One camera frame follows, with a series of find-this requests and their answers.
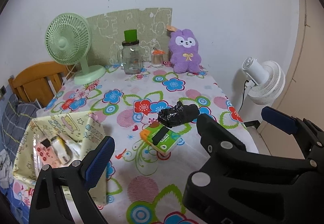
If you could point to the purple plush bunny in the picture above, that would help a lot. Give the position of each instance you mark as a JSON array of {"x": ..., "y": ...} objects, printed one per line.
[{"x": 184, "y": 51}]

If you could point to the glass jar with green lid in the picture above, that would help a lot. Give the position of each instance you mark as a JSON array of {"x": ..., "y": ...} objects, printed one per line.
[{"x": 130, "y": 55}]

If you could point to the toothpick jar orange lid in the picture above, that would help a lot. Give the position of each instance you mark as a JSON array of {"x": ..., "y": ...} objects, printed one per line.
[{"x": 157, "y": 57}]

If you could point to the floral tablecloth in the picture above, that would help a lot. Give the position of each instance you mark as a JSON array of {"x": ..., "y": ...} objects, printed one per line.
[{"x": 139, "y": 184}]

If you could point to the grey plaid pillow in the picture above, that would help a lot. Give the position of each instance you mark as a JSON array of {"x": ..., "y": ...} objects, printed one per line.
[{"x": 15, "y": 119}]

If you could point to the pink paper packet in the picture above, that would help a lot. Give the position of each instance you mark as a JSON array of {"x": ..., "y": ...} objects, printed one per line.
[{"x": 46, "y": 153}]

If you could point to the beige door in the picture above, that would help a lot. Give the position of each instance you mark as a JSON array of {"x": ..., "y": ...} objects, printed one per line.
[{"x": 302, "y": 96}]

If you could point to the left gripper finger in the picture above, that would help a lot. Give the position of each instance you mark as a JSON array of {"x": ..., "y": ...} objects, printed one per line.
[{"x": 48, "y": 203}]

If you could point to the green patterned board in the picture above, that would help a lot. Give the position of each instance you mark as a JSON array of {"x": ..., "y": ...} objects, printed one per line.
[{"x": 108, "y": 33}]

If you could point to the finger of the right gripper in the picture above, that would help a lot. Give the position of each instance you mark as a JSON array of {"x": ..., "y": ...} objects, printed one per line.
[
  {"x": 237, "y": 186},
  {"x": 308, "y": 135}
]

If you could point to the yellow cartoon tissue pack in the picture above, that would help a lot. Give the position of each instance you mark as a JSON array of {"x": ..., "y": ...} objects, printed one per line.
[{"x": 60, "y": 149}]

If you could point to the white standing fan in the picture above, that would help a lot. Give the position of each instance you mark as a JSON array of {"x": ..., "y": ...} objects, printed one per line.
[{"x": 265, "y": 81}]

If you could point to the black plastic bag bundle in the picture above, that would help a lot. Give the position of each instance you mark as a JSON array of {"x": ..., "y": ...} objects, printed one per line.
[{"x": 178, "y": 115}]

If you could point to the green desk fan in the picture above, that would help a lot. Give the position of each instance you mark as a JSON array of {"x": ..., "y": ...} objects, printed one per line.
[{"x": 68, "y": 40}]

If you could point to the yellow fabric storage box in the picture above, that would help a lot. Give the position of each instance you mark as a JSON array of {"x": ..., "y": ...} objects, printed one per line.
[{"x": 80, "y": 127}]

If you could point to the wooden bed headboard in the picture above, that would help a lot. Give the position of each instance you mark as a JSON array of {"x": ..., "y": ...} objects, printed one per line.
[{"x": 39, "y": 82}]

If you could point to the green orange tissue pack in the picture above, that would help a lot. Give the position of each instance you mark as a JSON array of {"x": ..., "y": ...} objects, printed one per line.
[{"x": 160, "y": 138}]

